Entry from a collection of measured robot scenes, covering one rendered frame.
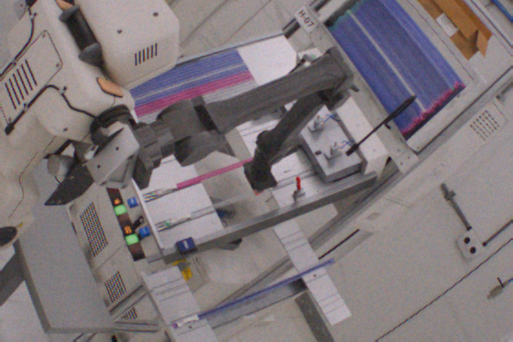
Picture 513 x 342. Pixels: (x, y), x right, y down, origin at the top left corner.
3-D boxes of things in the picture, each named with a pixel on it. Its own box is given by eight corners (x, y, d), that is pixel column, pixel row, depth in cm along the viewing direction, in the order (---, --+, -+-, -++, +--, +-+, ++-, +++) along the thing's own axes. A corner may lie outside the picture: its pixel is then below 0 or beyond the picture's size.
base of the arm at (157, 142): (114, 114, 109) (147, 169, 105) (153, 98, 113) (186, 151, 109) (111, 139, 116) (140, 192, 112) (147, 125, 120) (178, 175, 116)
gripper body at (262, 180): (262, 160, 191) (265, 145, 185) (278, 187, 186) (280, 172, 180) (242, 167, 189) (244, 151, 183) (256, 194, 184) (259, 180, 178)
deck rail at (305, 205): (165, 265, 184) (163, 256, 179) (162, 259, 185) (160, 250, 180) (374, 185, 203) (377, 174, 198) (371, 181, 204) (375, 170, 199)
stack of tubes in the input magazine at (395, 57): (402, 135, 193) (462, 82, 183) (325, 27, 219) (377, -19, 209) (416, 144, 203) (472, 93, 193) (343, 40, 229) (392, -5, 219)
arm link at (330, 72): (345, 33, 133) (371, 71, 131) (323, 62, 145) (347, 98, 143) (158, 109, 114) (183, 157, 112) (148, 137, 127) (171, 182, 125)
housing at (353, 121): (360, 186, 204) (367, 161, 192) (292, 79, 229) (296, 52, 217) (380, 178, 206) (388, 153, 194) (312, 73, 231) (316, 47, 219)
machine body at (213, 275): (112, 353, 229) (211, 281, 207) (60, 215, 265) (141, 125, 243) (212, 352, 280) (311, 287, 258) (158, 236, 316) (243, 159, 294)
